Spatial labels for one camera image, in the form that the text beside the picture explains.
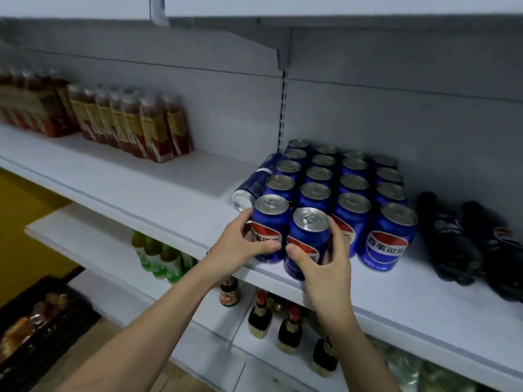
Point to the person's right hand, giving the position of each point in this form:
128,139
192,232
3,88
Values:
329,281

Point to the person's left hand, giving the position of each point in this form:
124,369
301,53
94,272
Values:
231,249

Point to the person's left thumb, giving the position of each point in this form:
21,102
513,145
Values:
265,246

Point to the person's right thumb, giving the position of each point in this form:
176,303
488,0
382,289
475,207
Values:
300,253

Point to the blue soda can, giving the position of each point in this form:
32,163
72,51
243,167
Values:
269,218
308,232

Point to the person's right forearm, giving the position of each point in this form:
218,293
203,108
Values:
351,351

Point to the person's left forearm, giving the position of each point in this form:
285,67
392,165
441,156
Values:
163,322

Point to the dark sauce bottle red label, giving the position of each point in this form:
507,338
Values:
229,293

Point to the blue soda can lying sideways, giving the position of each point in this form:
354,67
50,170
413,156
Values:
253,187

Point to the dark bottle gold foil base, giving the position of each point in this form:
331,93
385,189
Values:
260,316
325,359
289,332

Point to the group of standing blue cans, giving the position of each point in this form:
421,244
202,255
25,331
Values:
388,240

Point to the green drink bottle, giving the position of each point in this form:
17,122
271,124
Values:
172,267
139,246
154,259

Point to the black soda bottle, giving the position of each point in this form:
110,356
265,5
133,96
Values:
496,253
449,240

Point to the white metal shelf unit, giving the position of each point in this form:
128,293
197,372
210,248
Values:
367,97

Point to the row of clear glass bottles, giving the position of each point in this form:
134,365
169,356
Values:
433,369

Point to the row of red tea bottles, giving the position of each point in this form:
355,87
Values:
130,122

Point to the black plastic crate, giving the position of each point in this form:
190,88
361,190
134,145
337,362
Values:
57,334

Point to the pile of assorted packaged goods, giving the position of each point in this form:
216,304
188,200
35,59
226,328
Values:
28,326

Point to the wrapped pack of red bottles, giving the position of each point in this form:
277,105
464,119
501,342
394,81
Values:
32,106

